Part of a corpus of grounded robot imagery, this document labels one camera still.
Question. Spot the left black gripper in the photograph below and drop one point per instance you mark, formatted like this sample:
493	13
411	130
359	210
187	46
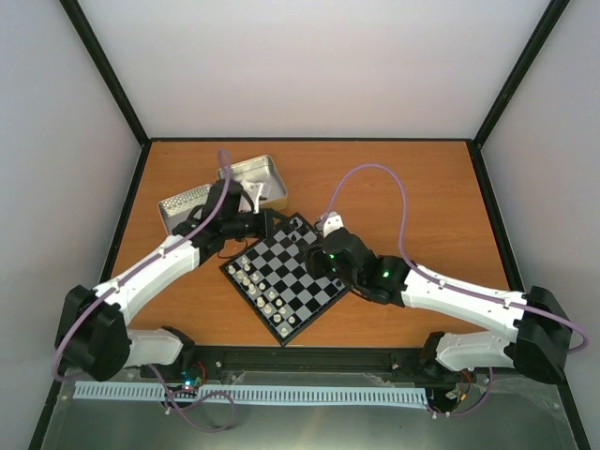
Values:
267	229

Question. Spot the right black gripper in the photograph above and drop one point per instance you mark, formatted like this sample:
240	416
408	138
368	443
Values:
314	264

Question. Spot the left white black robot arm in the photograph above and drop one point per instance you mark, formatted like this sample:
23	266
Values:
94	336

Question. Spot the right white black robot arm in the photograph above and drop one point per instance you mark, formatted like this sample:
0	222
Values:
526	331

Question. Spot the black and silver chessboard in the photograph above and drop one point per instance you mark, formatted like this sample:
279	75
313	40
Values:
277	264

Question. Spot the gold metal tin base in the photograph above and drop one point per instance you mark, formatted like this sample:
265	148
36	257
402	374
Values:
263	169

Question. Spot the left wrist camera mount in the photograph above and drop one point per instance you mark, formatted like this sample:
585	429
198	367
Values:
252	195

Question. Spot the black aluminium frame rail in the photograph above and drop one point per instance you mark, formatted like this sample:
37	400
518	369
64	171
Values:
411	362

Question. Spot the light blue slotted cable duct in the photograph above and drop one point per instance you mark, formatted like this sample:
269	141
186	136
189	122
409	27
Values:
257	395

